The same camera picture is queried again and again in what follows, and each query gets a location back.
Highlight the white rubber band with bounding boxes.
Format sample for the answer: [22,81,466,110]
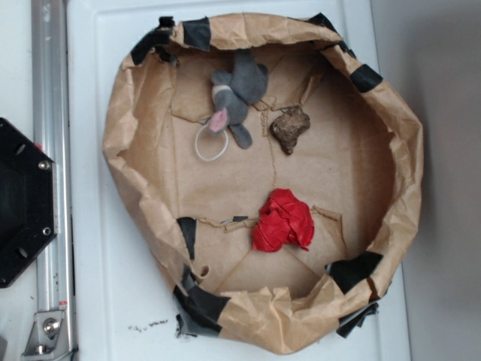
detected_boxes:
[194,124,229,162]

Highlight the grey plush mouse toy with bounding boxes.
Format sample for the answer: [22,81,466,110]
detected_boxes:
[207,49,268,149]

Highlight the white tray base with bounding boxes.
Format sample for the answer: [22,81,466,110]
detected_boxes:
[67,1,411,360]

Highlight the aluminium extrusion rail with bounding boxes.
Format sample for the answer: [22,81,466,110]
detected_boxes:
[32,1,78,360]

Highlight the brown rock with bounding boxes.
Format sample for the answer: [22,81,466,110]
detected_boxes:
[269,106,310,155]

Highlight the brown paper bag tray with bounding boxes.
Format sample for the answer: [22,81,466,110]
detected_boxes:
[102,14,423,354]

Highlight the metal corner bracket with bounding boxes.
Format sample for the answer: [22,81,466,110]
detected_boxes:
[21,311,71,360]

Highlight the crumpled red paper ball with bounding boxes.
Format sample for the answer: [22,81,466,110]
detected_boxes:
[252,189,315,253]

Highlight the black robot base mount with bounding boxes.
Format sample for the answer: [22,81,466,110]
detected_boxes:
[0,118,56,289]

